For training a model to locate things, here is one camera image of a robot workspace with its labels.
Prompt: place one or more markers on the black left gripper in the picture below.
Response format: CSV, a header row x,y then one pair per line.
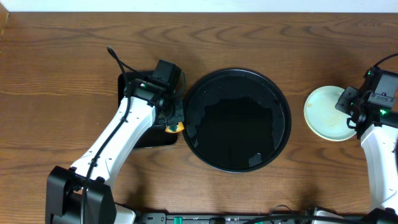
x,y
175,112

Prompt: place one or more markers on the yellow green scrub sponge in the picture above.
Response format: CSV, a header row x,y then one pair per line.
x,y
176,128

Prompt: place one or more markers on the mint plate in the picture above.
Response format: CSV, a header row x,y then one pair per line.
x,y
323,118

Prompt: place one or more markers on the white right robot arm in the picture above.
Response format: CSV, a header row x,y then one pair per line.
x,y
376,128

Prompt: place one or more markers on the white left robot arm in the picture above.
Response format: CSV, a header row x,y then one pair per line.
x,y
82,193

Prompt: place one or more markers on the black round serving tray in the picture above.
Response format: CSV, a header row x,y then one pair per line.
x,y
236,120

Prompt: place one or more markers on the black rectangular water tray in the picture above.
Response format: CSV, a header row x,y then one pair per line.
x,y
153,137

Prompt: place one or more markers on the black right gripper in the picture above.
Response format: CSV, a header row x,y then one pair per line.
x,y
349,94

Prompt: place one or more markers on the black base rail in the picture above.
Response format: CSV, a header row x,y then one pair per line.
x,y
163,218

